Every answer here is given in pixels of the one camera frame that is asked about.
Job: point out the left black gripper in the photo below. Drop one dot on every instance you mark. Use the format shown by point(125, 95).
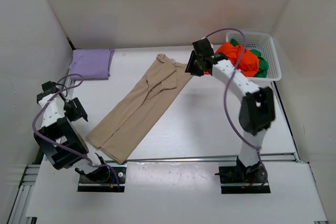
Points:
point(79, 110)

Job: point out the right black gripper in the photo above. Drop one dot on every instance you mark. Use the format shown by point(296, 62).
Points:
point(192, 66)

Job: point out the purple t shirt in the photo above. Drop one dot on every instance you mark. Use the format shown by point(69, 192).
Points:
point(91, 64)

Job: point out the beige t shirt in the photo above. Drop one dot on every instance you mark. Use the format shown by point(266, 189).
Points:
point(126, 125)

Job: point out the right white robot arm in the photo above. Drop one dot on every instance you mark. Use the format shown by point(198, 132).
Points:
point(257, 111)

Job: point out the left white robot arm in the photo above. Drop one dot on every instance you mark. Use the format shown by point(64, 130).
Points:
point(57, 123)

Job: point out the green t shirt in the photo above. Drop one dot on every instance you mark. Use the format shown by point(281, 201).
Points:
point(252, 64)

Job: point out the white plastic basket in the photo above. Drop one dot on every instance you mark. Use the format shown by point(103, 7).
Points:
point(264, 43)

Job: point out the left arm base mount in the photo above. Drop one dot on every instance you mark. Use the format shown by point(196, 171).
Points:
point(107, 181)

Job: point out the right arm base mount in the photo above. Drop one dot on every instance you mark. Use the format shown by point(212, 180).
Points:
point(232, 182)

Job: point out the aluminium frame rail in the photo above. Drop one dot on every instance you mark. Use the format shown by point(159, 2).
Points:
point(172, 175)

